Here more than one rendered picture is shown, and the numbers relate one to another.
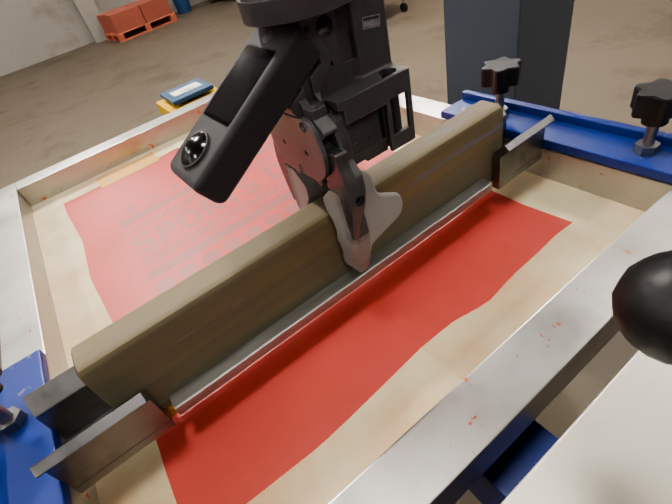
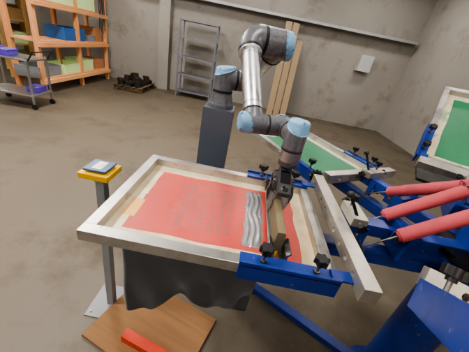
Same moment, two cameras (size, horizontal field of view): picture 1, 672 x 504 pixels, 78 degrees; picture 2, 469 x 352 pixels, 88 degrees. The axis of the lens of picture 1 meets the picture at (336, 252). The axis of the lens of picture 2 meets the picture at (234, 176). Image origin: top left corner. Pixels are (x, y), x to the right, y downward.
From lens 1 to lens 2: 0.86 m
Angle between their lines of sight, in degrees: 54
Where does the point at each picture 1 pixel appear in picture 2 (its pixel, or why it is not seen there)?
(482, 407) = (315, 223)
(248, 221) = (223, 211)
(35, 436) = (271, 260)
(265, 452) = (294, 248)
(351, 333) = not seen: hidden behind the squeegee
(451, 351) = (297, 222)
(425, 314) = (287, 218)
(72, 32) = not seen: outside the picture
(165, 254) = (211, 227)
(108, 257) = (190, 235)
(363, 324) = not seen: hidden behind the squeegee
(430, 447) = (317, 230)
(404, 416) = (303, 233)
